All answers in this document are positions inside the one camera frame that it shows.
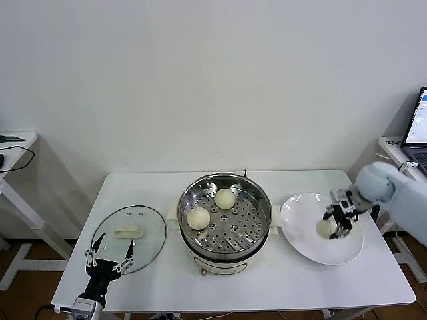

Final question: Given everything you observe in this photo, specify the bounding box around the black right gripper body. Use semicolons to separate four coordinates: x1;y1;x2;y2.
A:
334;198;359;223

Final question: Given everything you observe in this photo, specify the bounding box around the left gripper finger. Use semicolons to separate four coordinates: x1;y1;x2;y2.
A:
112;239;136;273
84;232;106;267

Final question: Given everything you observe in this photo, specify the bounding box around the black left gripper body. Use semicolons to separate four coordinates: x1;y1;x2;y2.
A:
85;259;125;296

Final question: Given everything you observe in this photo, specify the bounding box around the white steamed baozi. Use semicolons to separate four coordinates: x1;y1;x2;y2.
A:
186;207;211;231
316;219;338;239
213;188;236;210

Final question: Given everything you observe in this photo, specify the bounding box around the round glass pot lid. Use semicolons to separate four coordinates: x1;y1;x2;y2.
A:
93;205;167;275

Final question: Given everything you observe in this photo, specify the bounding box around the stainless steel steamer basket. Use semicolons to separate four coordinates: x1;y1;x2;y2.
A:
177;172;273;263

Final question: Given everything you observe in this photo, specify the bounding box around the white round plate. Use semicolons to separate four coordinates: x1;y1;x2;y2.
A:
280;192;364;267

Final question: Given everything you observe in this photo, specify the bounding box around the white laptop side table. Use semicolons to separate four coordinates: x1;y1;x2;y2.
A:
378;135;427;284

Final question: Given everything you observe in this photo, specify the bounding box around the white electric cooking pot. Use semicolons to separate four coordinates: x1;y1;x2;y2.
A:
167;196;282;277

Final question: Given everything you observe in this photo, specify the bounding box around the grey open laptop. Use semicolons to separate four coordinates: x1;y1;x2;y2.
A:
400;86;427;177

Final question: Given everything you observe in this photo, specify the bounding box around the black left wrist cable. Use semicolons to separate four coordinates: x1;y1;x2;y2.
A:
34;303;74;320

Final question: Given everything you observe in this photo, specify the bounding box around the white laptop charging cable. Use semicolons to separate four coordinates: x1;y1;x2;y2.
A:
396;161;420;174

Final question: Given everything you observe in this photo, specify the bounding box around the thin black cable loop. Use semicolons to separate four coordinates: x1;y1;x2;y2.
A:
0;145;36;173

